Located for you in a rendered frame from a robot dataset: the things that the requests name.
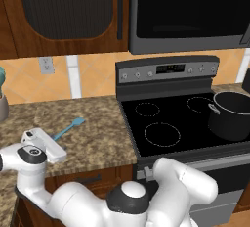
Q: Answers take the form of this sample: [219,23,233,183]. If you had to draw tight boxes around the teal plant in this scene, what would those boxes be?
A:
[0,67,7,98]

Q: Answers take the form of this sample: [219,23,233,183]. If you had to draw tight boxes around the grey oven door handle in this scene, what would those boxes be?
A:
[143,153,250,178]

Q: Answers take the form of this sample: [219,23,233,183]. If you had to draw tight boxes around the brown drawer front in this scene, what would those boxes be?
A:
[44,164,135,200]

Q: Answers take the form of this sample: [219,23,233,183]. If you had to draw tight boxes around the black cupboard door handle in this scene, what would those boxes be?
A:
[116,0,124,41]

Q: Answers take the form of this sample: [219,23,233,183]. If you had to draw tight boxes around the black and grey stove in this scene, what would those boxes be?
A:
[114,54,250,227]

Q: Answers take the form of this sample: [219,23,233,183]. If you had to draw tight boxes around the black cooking pot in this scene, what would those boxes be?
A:
[207,90,250,143]

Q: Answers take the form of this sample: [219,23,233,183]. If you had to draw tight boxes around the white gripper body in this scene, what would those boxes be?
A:
[40,133,68,164]

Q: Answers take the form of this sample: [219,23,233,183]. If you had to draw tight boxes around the black object on worktop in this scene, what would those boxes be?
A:
[241,68,250,94]

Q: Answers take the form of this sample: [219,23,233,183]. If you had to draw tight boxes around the brown cupboard door, dark panel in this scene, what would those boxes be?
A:
[0,0,130,60]

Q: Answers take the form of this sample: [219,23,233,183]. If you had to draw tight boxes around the blue spatula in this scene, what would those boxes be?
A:
[51,116,86,142]

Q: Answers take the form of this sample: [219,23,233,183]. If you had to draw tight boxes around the plain brown cupboard door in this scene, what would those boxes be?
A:
[0,0,20,60]

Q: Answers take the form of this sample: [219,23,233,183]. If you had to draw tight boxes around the black and grey microwave oven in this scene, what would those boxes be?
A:
[128,0,250,56]

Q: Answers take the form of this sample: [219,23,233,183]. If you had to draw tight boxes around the grey wall socket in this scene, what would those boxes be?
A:
[38,56,56,75]

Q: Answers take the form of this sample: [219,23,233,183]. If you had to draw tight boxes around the black drawer handle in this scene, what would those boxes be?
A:
[74,173,103,185]

